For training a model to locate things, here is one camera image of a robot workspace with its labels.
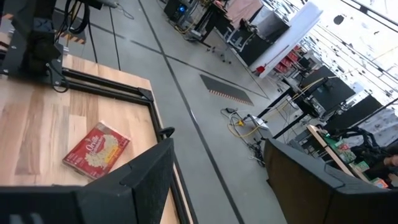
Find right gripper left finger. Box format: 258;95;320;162
73;138;175;224

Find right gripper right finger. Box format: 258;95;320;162
263;138;398;224

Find red popcorn bag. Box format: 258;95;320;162
62;120;131;181

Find wooden table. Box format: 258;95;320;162
306;124;373;184

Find black clamp knob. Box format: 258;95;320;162
157;126;176;139

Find person's hand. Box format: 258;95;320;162
382;154;398;169

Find black monitor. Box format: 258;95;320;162
300;64;337;90
324;94;384;133
312;77;357;112

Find white power box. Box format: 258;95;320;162
246;114;271;131

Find dark floor mat orange edge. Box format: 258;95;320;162
199;73;255;107

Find red storage bins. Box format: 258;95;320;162
273;45;302;74

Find chair wheel base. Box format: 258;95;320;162
210;45;234;66

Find white partition panel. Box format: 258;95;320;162
248;1;324;79

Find black cabinet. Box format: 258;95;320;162
238;18;292;68

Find computer with blue light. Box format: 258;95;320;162
163;0;191;23

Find black desk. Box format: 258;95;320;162
192;0;239;44

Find orange panel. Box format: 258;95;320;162
225;0;265;30

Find black floor cables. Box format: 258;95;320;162
247;136;268;167

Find black desk frame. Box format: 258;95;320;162
256;76;358;140

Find yellow floor cable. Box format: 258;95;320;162
226;116;268;139

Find black cable bundle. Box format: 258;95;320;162
54;0;94;35

